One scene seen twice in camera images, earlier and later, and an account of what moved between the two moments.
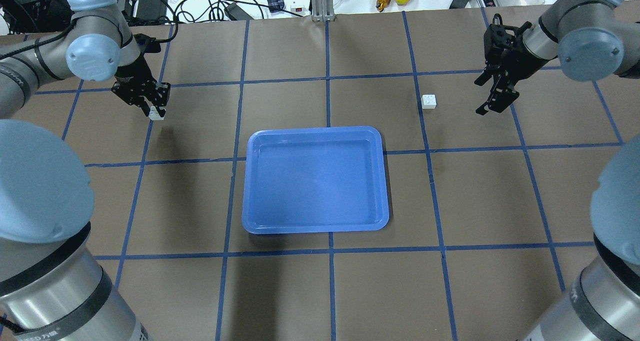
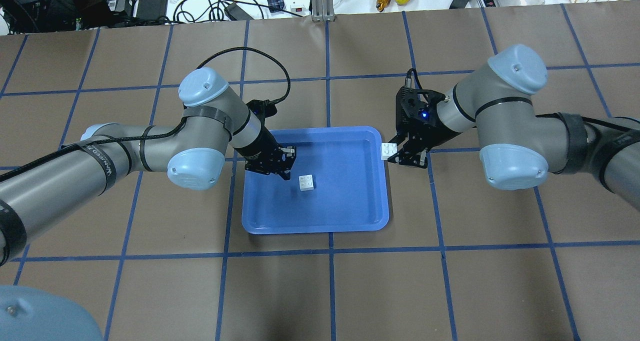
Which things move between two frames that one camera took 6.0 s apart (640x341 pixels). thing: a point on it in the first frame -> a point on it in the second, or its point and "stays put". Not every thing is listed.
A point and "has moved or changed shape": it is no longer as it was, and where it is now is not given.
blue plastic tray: (319, 179) stays put
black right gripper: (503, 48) -> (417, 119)
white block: (154, 115) -> (306, 182)
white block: (428, 101) has moved or changed shape
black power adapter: (152, 2) stays put
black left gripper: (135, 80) -> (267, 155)
